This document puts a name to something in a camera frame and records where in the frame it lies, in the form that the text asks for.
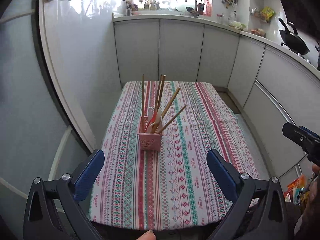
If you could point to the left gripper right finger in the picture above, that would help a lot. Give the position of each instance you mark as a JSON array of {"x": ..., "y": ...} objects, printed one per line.
[{"x": 258, "y": 208}]

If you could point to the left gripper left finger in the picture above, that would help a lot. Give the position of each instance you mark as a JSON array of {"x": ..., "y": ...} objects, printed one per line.
[{"x": 41, "y": 218}]

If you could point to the wooden chopstick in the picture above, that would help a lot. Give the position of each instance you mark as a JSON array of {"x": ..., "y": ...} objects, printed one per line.
[
  {"x": 159, "y": 131},
  {"x": 158, "y": 91},
  {"x": 142, "y": 96},
  {"x": 161, "y": 93},
  {"x": 170, "y": 102}
]

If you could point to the red plastic spoon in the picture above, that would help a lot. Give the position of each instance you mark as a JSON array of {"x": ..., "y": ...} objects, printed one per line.
[{"x": 151, "y": 123}]

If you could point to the white plastic soup spoon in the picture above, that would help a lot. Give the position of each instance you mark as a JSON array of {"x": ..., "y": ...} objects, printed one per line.
[{"x": 150, "y": 116}]

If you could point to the white rice paddle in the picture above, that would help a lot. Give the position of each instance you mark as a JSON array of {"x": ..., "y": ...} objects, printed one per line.
[{"x": 157, "y": 121}]

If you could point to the person's right hand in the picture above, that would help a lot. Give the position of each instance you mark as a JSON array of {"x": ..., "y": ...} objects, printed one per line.
[{"x": 311, "y": 213}]

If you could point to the person's left hand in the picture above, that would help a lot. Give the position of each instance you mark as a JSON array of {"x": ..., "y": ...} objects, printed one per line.
[{"x": 149, "y": 235}]

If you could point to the orange snack bag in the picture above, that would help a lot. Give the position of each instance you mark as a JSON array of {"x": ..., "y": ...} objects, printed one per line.
[{"x": 295, "y": 190}]

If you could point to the patterned woven tablecloth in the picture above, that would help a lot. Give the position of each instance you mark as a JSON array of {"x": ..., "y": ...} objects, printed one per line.
[{"x": 173, "y": 188}]

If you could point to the black wok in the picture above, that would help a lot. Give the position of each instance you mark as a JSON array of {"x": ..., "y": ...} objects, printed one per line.
[{"x": 291, "y": 39}]

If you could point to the pink lattice utensil basket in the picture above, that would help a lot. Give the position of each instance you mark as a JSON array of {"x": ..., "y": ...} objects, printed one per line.
[{"x": 148, "y": 141}]

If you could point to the yellow snack packet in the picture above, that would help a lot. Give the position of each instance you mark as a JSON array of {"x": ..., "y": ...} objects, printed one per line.
[{"x": 266, "y": 14}]

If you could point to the glass jar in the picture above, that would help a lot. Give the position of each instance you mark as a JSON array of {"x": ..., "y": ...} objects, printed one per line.
[{"x": 232, "y": 17}]

